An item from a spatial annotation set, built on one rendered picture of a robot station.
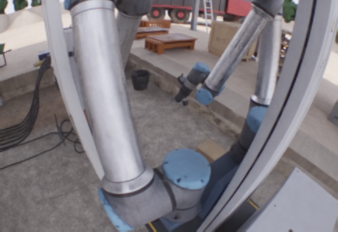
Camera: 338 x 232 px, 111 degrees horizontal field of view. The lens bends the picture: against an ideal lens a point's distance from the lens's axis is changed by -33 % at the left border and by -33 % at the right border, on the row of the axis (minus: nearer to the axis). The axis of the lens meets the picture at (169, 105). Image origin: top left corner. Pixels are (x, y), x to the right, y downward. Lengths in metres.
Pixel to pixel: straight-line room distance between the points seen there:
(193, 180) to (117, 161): 0.21
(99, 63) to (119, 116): 0.12
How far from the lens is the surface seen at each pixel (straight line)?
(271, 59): 0.89
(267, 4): 0.73
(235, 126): 2.14
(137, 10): 0.52
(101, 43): 0.38
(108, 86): 0.37
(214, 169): 0.88
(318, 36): 0.32
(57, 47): 0.87
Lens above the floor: 1.41
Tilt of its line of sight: 33 degrees down
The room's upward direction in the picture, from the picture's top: 5 degrees clockwise
